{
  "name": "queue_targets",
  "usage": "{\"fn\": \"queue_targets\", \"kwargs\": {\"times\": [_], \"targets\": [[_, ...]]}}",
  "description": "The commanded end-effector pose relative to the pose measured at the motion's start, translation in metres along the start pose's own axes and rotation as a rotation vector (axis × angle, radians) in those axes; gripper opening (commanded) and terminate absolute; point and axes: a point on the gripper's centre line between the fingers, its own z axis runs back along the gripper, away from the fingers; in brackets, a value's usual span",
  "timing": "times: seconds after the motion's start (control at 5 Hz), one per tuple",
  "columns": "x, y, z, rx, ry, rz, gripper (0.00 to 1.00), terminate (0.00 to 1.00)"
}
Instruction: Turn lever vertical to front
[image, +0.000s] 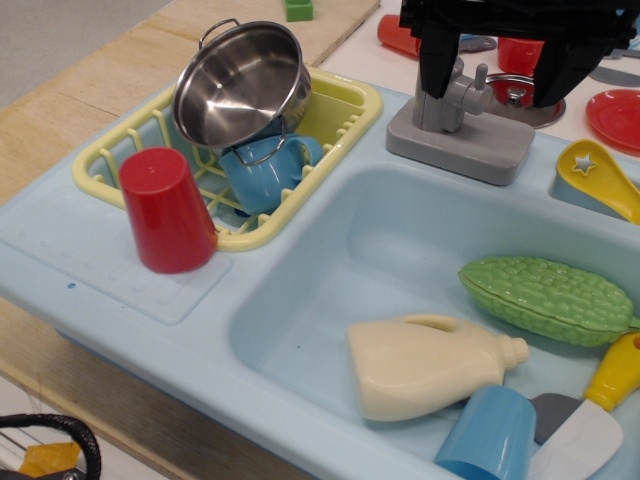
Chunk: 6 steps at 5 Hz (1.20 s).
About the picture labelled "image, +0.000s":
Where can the blue plastic cup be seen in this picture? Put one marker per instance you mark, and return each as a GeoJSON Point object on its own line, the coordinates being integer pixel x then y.
{"type": "Point", "coordinates": [493, 437]}

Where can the red plastic cup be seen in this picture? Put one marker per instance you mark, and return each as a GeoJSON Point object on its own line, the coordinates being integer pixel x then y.
{"type": "Point", "coordinates": [172, 228]}

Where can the green toy bitter gourd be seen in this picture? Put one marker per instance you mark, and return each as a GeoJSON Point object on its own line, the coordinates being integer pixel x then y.
{"type": "Point", "coordinates": [551, 299]}

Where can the red cup behind faucet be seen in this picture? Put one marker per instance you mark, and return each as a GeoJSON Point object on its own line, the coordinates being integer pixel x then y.
{"type": "Point", "coordinates": [518, 56]}

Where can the yellow star spoon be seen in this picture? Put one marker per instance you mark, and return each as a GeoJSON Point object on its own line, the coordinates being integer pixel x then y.
{"type": "Point", "coordinates": [589, 168]}

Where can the red plastic plate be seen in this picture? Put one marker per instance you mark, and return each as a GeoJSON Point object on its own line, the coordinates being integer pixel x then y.
{"type": "Point", "coordinates": [614, 117]}

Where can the yellow handled toy knife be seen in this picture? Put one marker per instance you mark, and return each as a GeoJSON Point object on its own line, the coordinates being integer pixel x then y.
{"type": "Point", "coordinates": [591, 436]}

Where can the stainless steel pot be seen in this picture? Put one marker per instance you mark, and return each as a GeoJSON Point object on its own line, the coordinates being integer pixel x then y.
{"type": "Point", "coordinates": [247, 81]}

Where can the grey toy faucet lever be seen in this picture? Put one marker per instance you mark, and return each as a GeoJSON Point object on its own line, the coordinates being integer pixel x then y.
{"type": "Point", "coordinates": [464, 95]}

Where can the blue plastic mug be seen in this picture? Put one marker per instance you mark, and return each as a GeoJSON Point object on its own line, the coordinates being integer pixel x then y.
{"type": "Point", "coordinates": [259, 171]}

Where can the yellow dish rack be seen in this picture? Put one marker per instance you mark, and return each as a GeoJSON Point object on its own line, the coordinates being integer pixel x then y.
{"type": "Point", "coordinates": [341, 110]}

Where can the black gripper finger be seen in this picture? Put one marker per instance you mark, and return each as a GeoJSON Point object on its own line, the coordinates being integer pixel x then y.
{"type": "Point", "coordinates": [563, 65]}
{"type": "Point", "coordinates": [437, 56]}

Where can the red cup at back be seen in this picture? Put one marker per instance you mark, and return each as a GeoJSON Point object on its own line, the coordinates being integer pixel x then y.
{"type": "Point", "coordinates": [392, 35]}

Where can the light blue toy sink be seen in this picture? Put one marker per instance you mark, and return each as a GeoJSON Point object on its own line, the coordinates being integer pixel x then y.
{"type": "Point", "coordinates": [256, 339]}

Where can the purple grey toy utensil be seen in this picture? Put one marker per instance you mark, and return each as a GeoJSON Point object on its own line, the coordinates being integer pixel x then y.
{"type": "Point", "coordinates": [470, 43]}

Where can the steel pot lid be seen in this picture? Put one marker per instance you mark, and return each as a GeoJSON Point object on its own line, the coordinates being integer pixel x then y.
{"type": "Point", "coordinates": [513, 99]}

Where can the grey toy faucet base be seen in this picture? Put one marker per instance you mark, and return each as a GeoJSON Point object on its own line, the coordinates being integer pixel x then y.
{"type": "Point", "coordinates": [486, 147]}

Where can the green plastic block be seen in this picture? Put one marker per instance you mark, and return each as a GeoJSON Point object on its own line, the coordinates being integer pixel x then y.
{"type": "Point", "coordinates": [298, 10]}

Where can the cream toy detergent bottle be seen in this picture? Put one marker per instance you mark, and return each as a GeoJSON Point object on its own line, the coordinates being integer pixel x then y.
{"type": "Point", "coordinates": [411, 366]}

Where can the plywood board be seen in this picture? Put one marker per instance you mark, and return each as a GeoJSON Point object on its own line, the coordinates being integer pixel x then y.
{"type": "Point", "coordinates": [43, 126]}

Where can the yellow tape piece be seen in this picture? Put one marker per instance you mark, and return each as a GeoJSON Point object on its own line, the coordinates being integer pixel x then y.
{"type": "Point", "coordinates": [45, 459]}

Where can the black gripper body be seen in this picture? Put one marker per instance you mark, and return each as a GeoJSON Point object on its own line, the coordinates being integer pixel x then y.
{"type": "Point", "coordinates": [594, 26]}

